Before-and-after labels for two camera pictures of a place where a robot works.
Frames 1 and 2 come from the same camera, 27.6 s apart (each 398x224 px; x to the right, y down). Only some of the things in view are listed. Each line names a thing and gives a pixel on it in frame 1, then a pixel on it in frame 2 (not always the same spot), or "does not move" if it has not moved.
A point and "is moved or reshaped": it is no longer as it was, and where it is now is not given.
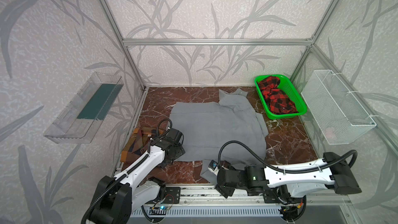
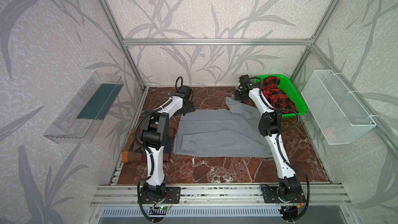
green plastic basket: x=286 y=85 does not move
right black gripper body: x=222 y=178 to x=239 y=94
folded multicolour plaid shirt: x=137 y=145 does not move
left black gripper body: x=176 y=152 to x=189 y=108
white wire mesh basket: x=338 y=115 does not move
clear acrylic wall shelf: x=80 y=120 does not move
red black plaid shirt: x=278 y=102 does not move
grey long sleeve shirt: x=228 y=129 is moved or reshaped
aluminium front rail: x=208 y=194 does not move
